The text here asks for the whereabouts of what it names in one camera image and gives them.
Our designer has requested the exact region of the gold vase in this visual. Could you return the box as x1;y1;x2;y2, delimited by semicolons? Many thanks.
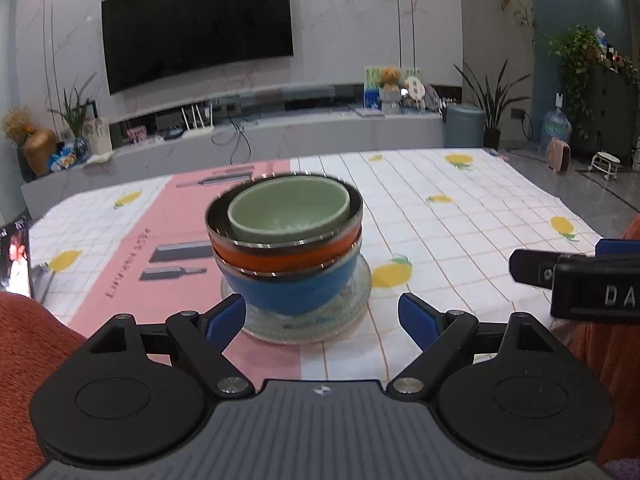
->
23;128;58;177

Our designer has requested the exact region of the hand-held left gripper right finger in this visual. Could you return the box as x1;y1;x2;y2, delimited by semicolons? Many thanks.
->
385;292;573;401

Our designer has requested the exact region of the green ceramic bowl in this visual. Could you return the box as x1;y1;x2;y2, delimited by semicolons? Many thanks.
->
227;176;351;242

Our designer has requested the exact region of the white vase with plant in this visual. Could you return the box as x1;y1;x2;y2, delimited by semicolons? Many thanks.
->
48;72;113;156

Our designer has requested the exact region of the blue steel bowl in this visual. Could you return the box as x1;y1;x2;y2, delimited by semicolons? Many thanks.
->
214;250;362;317

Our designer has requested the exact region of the flowered clear glass plate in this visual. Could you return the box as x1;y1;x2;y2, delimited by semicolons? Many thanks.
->
221;256;373;321

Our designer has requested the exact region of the white wheeled stool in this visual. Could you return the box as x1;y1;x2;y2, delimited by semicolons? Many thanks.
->
590;151;623;181

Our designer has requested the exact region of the black cable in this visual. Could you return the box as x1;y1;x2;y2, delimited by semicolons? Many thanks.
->
210;120;261;166

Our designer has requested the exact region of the grey-blue trash can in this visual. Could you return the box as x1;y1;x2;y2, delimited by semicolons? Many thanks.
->
444;104;487;149

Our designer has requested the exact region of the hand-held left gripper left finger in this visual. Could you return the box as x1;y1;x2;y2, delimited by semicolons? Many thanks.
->
85;293;255;400

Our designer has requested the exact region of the white router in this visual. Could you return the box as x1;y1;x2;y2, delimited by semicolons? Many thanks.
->
181;101;216;140

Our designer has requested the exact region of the bushy green plant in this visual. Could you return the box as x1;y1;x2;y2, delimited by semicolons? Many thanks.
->
547;25;616;136

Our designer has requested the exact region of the dark cabinet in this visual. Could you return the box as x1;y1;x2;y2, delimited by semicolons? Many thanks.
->
587;60;640;173

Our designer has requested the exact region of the dried flower bunch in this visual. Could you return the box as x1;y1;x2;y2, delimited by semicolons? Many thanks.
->
1;106;36;143

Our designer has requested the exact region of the orange steel bowl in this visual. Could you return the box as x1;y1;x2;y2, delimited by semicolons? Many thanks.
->
205;172;363;267

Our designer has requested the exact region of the large water bottle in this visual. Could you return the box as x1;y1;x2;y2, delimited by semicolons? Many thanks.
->
540;109;572;156

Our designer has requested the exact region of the person's right forearm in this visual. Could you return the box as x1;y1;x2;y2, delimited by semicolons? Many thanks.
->
570;212;640;466

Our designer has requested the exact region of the smartphone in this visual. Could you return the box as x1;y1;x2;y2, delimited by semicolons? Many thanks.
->
0;215;33;297

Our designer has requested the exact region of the checked lemon print tablecloth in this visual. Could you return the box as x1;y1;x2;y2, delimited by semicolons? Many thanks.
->
27;149;606;381

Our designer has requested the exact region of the black wall television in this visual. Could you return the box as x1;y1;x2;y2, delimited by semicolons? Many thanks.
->
101;0;295;96

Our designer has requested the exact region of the grey phone stand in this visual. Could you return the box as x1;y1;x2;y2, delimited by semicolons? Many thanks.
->
32;260;56;306

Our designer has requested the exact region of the pink heater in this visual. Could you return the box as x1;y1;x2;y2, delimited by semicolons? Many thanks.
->
546;136;572;174

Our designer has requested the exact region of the blue snack packet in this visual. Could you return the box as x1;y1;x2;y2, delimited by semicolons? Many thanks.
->
48;150;81;171

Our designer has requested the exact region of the brown teddy bear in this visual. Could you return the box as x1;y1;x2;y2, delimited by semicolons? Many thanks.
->
381;66;402;103

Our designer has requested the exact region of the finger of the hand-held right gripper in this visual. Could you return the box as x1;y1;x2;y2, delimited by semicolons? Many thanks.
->
508;248;587;290
595;238;640;257

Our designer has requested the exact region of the person's orange clothing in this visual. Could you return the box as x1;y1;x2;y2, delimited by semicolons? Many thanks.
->
0;292;86;480

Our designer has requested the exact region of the green picture card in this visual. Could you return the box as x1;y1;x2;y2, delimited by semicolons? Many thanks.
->
364;65;423;111

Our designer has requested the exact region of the grey marble television console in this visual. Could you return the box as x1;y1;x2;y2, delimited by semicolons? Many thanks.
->
21;82;446;216

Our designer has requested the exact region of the long-leaf potted plant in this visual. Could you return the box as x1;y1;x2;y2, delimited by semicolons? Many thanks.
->
452;60;533;150

